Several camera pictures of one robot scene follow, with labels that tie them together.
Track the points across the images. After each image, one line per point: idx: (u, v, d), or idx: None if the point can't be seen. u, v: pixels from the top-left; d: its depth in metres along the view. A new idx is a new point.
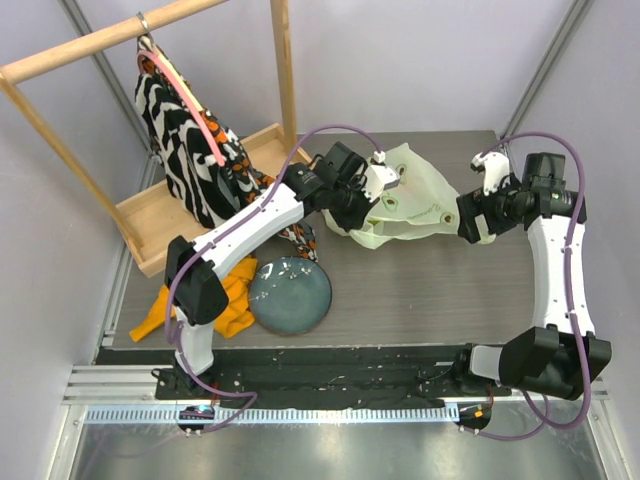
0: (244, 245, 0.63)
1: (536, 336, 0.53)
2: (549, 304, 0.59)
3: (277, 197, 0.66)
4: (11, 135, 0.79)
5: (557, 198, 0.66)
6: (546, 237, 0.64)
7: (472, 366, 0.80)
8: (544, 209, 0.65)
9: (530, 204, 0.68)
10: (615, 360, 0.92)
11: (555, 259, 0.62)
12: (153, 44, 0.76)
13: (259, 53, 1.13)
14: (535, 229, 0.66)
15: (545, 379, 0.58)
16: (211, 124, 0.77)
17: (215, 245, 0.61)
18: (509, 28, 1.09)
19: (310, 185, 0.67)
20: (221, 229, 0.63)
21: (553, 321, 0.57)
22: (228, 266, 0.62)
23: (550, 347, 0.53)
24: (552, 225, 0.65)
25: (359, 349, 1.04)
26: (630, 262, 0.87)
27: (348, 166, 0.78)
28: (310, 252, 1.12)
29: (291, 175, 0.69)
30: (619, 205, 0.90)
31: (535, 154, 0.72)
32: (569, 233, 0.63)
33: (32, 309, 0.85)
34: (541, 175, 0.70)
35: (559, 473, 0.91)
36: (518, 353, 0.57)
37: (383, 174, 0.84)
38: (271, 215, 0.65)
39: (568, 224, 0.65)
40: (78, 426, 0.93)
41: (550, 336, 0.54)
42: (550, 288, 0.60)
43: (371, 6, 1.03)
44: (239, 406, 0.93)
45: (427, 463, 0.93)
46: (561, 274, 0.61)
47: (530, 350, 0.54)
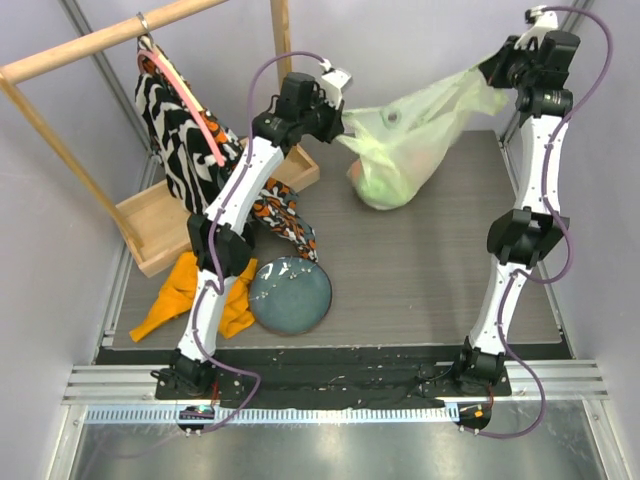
0: (247, 200, 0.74)
1: (513, 216, 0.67)
2: (527, 190, 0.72)
3: (257, 149, 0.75)
4: (11, 134, 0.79)
5: (549, 98, 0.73)
6: (533, 134, 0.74)
7: (476, 339, 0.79)
8: (535, 110, 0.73)
9: (525, 103, 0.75)
10: (614, 359, 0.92)
11: (538, 154, 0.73)
12: (153, 44, 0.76)
13: (259, 53, 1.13)
14: (526, 127, 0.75)
15: (521, 247, 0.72)
16: (211, 124, 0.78)
17: (224, 210, 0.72)
18: (509, 28, 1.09)
19: (277, 132, 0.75)
20: (223, 195, 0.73)
21: (527, 204, 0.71)
22: (242, 220, 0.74)
23: (523, 220, 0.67)
24: (541, 122, 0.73)
25: (359, 349, 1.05)
26: (630, 261, 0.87)
27: (303, 93, 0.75)
28: (310, 251, 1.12)
29: (259, 123, 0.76)
30: (619, 204, 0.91)
31: (550, 39, 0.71)
32: (554, 129, 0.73)
33: (31, 308, 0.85)
34: (547, 65, 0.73)
35: (559, 473, 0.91)
36: (500, 228, 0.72)
37: (337, 80, 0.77)
38: (258, 168, 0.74)
39: (560, 122, 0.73)
40: (79, 426, 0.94)
41: (523, 214, 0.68)
42: (530, 175, 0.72)
43: (371, 6, 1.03)
44: (237, 406, 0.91)
45: (427, 463, 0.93)
46: (540, 166, 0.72)
47: (508, 224, 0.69)
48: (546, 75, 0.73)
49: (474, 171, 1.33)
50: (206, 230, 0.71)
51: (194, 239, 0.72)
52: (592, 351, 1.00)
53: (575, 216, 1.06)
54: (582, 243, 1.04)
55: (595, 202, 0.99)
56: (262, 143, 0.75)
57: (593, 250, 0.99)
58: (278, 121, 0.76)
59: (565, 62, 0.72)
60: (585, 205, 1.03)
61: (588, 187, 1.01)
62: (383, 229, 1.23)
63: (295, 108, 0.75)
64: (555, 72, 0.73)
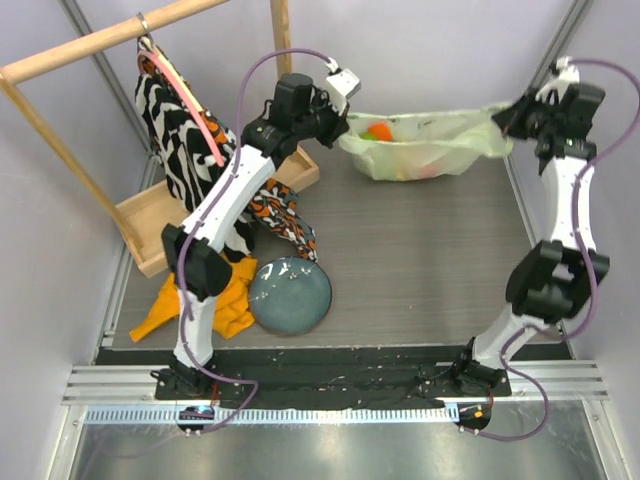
0: (230, 213, 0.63)
1: (541, 250, 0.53)
2: (554, 226, 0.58)
3: (245, 159, 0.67)
4: (11, 134, 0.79)
5: (571, 144, 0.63)
6: (557, 173, 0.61)
7: (476, 352, 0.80)
8: (557, 153, 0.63)
9: (544, 149, 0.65)
10: (614, 359, 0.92)
11: (565, 194, 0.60)
12: (153, 44, 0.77)
13: (259, 53, 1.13)
14: (548, 170, 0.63)
15: (550, 297, 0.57)
16: (211, 124, 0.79)
17: (203, 223, 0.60)
18: (509, 28, 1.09)
19: (268, 142, 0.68)
20: (203, 206, 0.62)
21: (557, 239, 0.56)
22: (223, 236, 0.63)
23: (554, 257, 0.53)
24: (566, 162, 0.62)
25: (359, 349, 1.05)
26: (629, 261, 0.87)
27: (299, 99, 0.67)
28: (310, 252, 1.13)
29: (250, 132, 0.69)
30: (619, 204, 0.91)
31: (573, 89, 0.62)
32: (580, 169, 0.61)
33: (31, 309, 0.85)
34: (569, 115, 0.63)
35: (559, 473, 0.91)
36: (521, 269, 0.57)
37: (342, 85, 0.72)
38: (246, 179, 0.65)
39: (584, 166, 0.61)
40: (78, 426, 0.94)
41: (552, 250, 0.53)
42: (559, 212, 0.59)
43: (371, 7, 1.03)
44: (237, 406, 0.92)
45: (427, 463, 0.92)
46: (567, 201, 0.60)
47: (534, 262, 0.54)
48: (567, 125, 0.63)
49: (473, 171, 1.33)
50: (182, 243, 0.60)
51: (167, 252, 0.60)
52: (592, 351, 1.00)
53: None
54: None
55: (594, 203, 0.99)
56: (252, 154, 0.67)
57: (593, 250, 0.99)
58: (272, 131, 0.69)
59: (589, 112, 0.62)
60: None
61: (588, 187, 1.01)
62: (383, 229, 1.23)
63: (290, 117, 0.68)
64: (577, 123, 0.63)
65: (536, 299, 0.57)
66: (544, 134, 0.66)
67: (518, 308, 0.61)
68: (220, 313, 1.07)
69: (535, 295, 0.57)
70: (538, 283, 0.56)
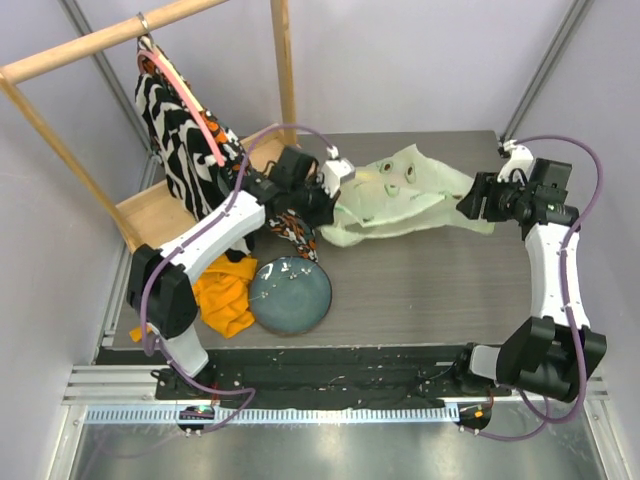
0: (212, 249, 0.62)
1: (531, 329, 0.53)
2: (544, 299, 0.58)
3: (240, 202, 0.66)
4: (11, 135, 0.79)
5: (552, 209, 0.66)
6: (543, 239, 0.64)
7: (472, 366, 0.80)
8: (540, 216, 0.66)
9: (527, 214, 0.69)
10: (614, 360, 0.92)
11: (551, 262, 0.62)
12: (153, 44, 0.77)
13: (259, 52, 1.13)
14: (531, 235, 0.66)
15: (543, 377, 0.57)
16: (211, 124, 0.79)
17: (183, 250, 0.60)
18: (509, 28, 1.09)
19: (268, 192, 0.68)
20: (188, 234, 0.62)
21: (548, 314, 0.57)
22: (199, 269, 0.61)
23: (546, 338, 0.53)
24: (549, 229, 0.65)
25: (359, 349, 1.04)
26: (630, 261, 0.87)
27: (303, 167, 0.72)
28: (310, 252, 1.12)
29: (250, 182, 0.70)
30: (620, 205, 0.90)
31: (543, 160, 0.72)
32: (565, 237, 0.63)
33: (31, 308, 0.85)
34: (546, 184, 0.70)
35: (558, 472, 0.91)
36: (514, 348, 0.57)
37: (338, 168, 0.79)
38: (236, 219, 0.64)
39: (568, 232, 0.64)
40: (78, 426, 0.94)
41: (544, 328, 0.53)
42: (547, 283, 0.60)
43: (371, 6, 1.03)
44: (238, 406, 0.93)
45: (427, 463, 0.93)
46: (558, 272, 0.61)
47: (523, 341, 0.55)
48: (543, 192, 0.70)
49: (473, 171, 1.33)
50: (153, 267, 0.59)
51: (135, 275, 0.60)
52: None
53: None
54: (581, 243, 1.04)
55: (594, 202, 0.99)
56: (247, 200, 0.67)
57: (594, 249, 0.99)
58: (270, 183, 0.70)
59: (562, 179, 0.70)
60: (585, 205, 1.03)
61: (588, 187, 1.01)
62: None
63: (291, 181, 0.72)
64: (554, 189, 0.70)
65: (529, 378, 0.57)
66: (525, 202, 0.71)
67: (511, 386, 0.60)
68: (220, 313, 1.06)
69: (528, 375, 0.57)
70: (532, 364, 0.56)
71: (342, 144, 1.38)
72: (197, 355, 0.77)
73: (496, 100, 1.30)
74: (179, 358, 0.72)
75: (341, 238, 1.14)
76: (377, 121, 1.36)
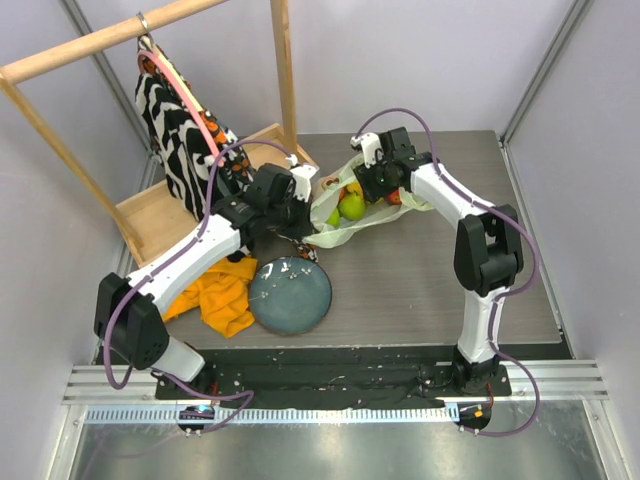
0: (183, 277, 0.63)
1: (466, 226, 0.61)
2: (456, 207, 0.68)
3: (212, 226, 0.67)
4: (11, 134, 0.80)
5: (413, 158, 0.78)
6: (424, 178, 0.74)
7: (471, 356, 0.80)
8: (412, 167, 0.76)
9: (401, 174, 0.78)
10: (613, 360, 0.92)
11: (441, 186, 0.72)
12: (153, 44, 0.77)
13: (259, 52, 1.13)
14: (416, 183, 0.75)
15: (496, 261, 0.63)
16: (211, 124, 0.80)
17: (152, 278, 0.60)
18: (509, 28, 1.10)
19: (240, 215, 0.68)
20: (157, 262, 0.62)
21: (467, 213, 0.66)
22: (168, 298, 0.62)
23: (478, 226, 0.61)
24: (422, 168, 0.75)
25: (359, 349, 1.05)
26: (627, 261, 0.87)
27: (278, 185, 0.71)
28: (310, 252, 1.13)
29: (224, 206, 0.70)
30: (617, 205, 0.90)
31: (384, 135, 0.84)
32: (436, 167, 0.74)
33: (32, 308, 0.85)
34: (396, 147, 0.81)
35: (559, 473, 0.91)
36: (461, 252, 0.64)
37: (305, 172, 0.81)
38: (209, 245, 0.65)
39: (432, 166, 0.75)
40: (78, 426, 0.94)
41: (472, 223, 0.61)
42: (452, 200, 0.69)
43: (371, 7, 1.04)
44: (237, 406, 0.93)
45: (427, 463, 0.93)
46: (448, 188, 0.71)
47: (466, 239, 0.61)
48: (398, 152, 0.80)
49: (474, 170, 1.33)
50: (121, 296, 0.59)
51: (101, 306, 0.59)
52: (592, 350, 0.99)
53: (574, 216, 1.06)
54: (579, 243, 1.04)
55: (593, 202, 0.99)
56: (220, 224, 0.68)
57: (593, 249, 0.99)
58: (245, 207, 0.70)
59: (404, 138, 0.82)
60: (582, 205, 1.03)
61: (587, 186, 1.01)
62: (384, 229, 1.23)
63: (265, 198, 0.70)
64: (404, 148, 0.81)
65: (491, 272, 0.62)
66: (393, 166, 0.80)
67: (479, 290, 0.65)
68: (219, 313, 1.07)
69: (487, 268, 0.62)
70: (484, 256, 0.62)
71: (344, 144, 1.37)
72: (191, 361, 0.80)
73: (496, 100, 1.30)
74: (172, 368, 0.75)
75: (329, 241, 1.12)
76: (376, 121, 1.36)
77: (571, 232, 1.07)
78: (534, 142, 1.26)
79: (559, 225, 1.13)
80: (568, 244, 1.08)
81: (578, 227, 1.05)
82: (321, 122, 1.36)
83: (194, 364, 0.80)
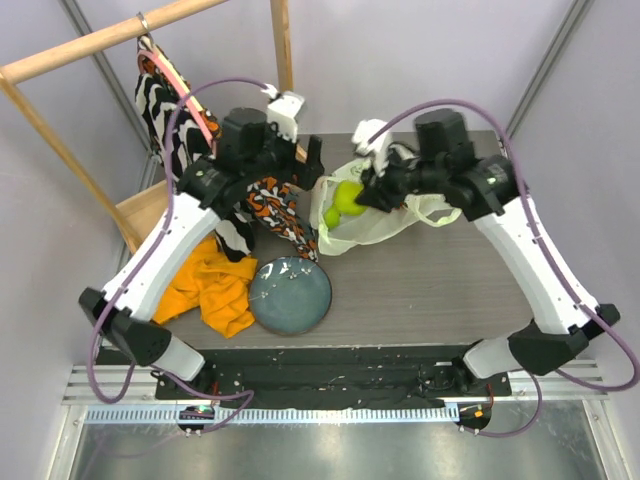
0: (160, 277, 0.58)
1: (570, 348, 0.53)
2: (553, 305, 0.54)
3: (178, 210, 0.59)
4: (12, 135, 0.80)
5: (493, 180, 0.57)
6: (509, 235, 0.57)
7: (480, 373, 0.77)
8: (494, 205, 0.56)
9: (470, 199, 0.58)
10: (614, 360, 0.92)
11: (536, 258, 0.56)
12: (153, 44, 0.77)
13: (259, 52, 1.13)
14: (490, 223, 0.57)
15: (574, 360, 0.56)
16: (211, 124, 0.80)
17: (126, 289, 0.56)
18: (509, 28, 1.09)
19: (209, 189, 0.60)
20: (129, 268, 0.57)
21: (570, 322, 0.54)
22: (150, 303, 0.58)
23: (579, 344, 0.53)
24: (510, 217, 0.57)
25: (359, 349, 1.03)
26: (629, 262, 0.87)
27: (250, 138, 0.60)
28: (310, 252, 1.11)
29: (189, 176, 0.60)
30: (619, 207, 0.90)
31: (437, 126, 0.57)
32: (530, 218, 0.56)
33: (31, 308, 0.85)
34: (452, 149, 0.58)
35: (559, 473, 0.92)
36: (539, 348, 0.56)
37: (285, 105, 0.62)
38: (178, 236, 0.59)
39: (521, 200, 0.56)
40: (78, 426, 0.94)
41: (576, 339, 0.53)
42: (548, 287, 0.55)
43: (371, 7, 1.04)
44: (237, 406, 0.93)
45: (427, 463, 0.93)
46: (546, 264, 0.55)
47: (556, 350, 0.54)
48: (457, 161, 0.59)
49: None
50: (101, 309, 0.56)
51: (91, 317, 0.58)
52: (592, 351, 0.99)
53: (575, 217, 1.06)
54: (580, 244, 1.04)
55: (594, 202, 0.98)
56: (188, 203, 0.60)
57: (593, 250, 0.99)
58: (215, 173, 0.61)
59: (464, 133, 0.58)
60: (583, 206, 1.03)
61: (588, 186, 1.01)
62: None
63: (238, 157, 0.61)
64: (462, 148, 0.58)
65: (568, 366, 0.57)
66: (454, 186, 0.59)
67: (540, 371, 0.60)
68: (220, 313, 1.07)
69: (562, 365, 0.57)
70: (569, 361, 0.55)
71: (343, 143, 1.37)
72: (191, 361, 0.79)
73: (496, 100, 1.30)
74: (171, 369, 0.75)
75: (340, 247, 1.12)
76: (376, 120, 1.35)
77: (572, 233, 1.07)
78: (534, 142, 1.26)
79: (559, 226, 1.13)
80: (568, 244, 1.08)
81: (578, 227, 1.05)
82: (321, 122, 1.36)
83: (193, 364, 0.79)
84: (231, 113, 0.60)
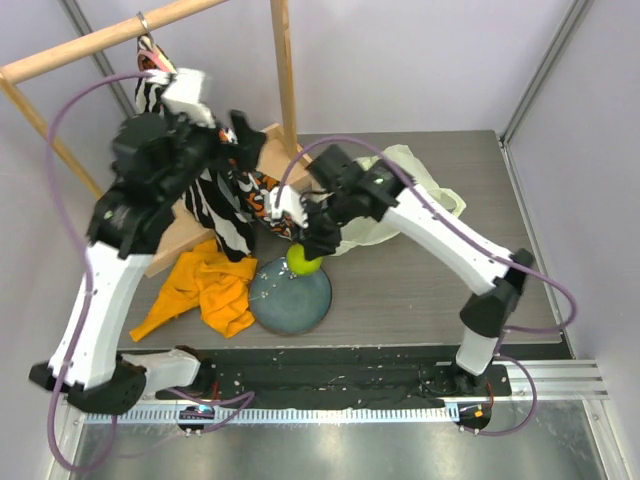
0: (103, 338, 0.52)
1: (500, 299, 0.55)
2: (475, 266, 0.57)
3: (98, 265, 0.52)
4: (11, 134, 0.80)
5: (380, 181, 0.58)
6: (412, 222, 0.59)
7: (476, 369, 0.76)
8: (387, 199, 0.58)
9: (367, 206, 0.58)
10: (614, 360, 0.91)
11: (442, 232, 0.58)
12: (153, 44, 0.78)
13: (259, 52, 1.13)
14: (396, 219, 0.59)
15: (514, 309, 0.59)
16: None
17: (72, 363, 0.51)
18: (509, 28, 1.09)
19: (125, 232, 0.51)
20: (68, 337, 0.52)
21: (491, 275, 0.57)
22: (104, 364, 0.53)
23: (507, 293, 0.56)
24: (405, 206, 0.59)
25: (359, 349, 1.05)
26: (629, 261, 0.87)
27: (150, 156, 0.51)
28: None
29: (98, 221, 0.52)
30: (619, 207, 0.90)
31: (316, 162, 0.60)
32: (423, 201, 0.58)
33: (31, 308, 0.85)
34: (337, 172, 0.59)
35: (560, 473, 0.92)
36: (480, 310, 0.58)
37: (188, 93, 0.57)
38: (108, 294, 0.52)
39: (409, 190, 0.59)
40: (79, 426, 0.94)
41: (502, 290, 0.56)
42: (461, 252, 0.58)
43: (371, 7, 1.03)
44: (237, 406, 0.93)
45: (427, 463, 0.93)
46: (452, 234, 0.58)
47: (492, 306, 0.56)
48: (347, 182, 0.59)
49: (473, 170, 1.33)
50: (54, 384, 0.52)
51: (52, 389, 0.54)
52: (592, 351, 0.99)
53: (575, 216, 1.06)
54: (580, 243, 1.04)
55: (594, 202, 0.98)
56: (107, 257, 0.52)
57: (593, 250, 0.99)
58: (125, 209, 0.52)
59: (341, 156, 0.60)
60: (583, 205, 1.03)
61: (588, 186, 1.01)
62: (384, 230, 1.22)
63: (146, 181, 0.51)
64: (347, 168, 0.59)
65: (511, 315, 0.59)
66: (350, 201, 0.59)
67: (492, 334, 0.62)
68: (219, 313, 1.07)
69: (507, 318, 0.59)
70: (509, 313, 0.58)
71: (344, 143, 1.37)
72: (185, 367, 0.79)
73: (496, 100, 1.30)
74: (167, 383, 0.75)
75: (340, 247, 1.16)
76: (377, 120, 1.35)
77: (572, 232, 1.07)
78: (534, 143, 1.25)
79: (559, 226, 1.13)
80: (568, 244, 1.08)
81: (578, 227, 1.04)
82: (321, 122, 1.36)
83: (188, 370, 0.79)
84: (120, 135, 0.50)
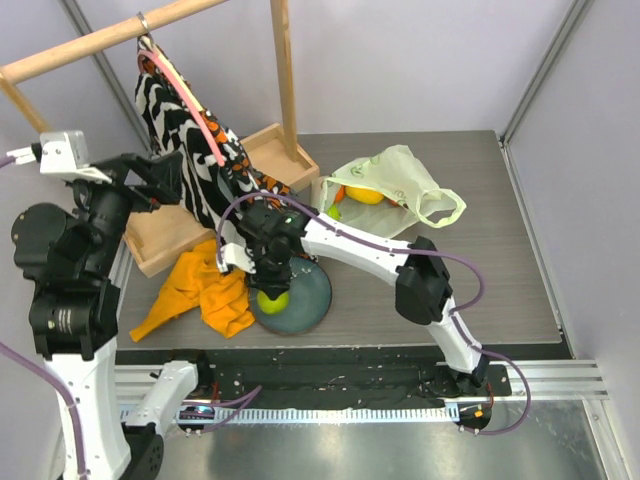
0: (106, 438, 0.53)
1: (404, 283, 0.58)
2: (380, 262, 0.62)
3: (67, 373, 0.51)
4: (11, 134, 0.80)
5: (290, 221, 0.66)
6: (320, 243, 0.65)
7: (468, 367, 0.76)
8: (299, 233, 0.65)
9: (287, 243, 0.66)
10: (614, 360, 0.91)
11: (347, 244, 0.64)
12: (153, 44, 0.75)
13: (259, 52, 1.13)
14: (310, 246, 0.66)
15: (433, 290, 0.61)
16: (211, 124, 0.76)
17: (89, 469, 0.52)
18: (509, 27, 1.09)
19: (78, 334, 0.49)
20: (72, 451, 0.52)
21: (395, 265, 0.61)
22: (119, 454, 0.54)
23: (412, 276, 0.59)
24: (310, 233, 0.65)
25: (359, 349, 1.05)
26: (628, 260, 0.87)
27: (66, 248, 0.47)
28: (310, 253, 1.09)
29: (40, 329, 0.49)
30: (618, 206, 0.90)
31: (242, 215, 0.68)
32: (324, 223, 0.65)
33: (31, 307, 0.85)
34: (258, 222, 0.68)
35: (560, 473, 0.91)
36: (401, 301, 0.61)
37: (62, 159, 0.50)
38: (90, 395, 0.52)
39: (315, 221, 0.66)
40: None
41: (406, 275, 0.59)
42: (365, 253, 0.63)
43: (370, 7, 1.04)
44: (237, 406, 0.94)
45: (427, 463, 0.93)
46: (355, 242, 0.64)
47: (404, 293, 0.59)
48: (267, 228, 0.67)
49: (473, 170, 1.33)
50: None
51: None
52: (592, 350, 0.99)
53: (575, 216, 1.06)
54: (579, 243, 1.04)
55: (593, 202, 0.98)
56: (72, 363, 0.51)
57: (592, 250, 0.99)
58: (64, 308, 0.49)
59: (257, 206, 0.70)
60: (583, 205, 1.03)
61: (587, 186, 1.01)
62: None
63: (71, 275, 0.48)
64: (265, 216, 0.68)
65: (433, 296, 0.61)
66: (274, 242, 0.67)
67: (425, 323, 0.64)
68: (219, 313, 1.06)
69: (430, 298, 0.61)
70: (427, 295, 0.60)
71: (344, 143, 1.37)
72: (185, 382, 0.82)
73: (496, 100, 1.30)
74: (174, 410, 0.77)
75: None
76: (377, 120, 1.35)
77: (571, 232, 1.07)
78: (534, 143, 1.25)
79: (559, 226, 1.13)
80: (568, 244, 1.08)
81: (578, 226, 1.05)
82: (321, 122, 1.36)
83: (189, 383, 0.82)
84: (18, 247, 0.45)
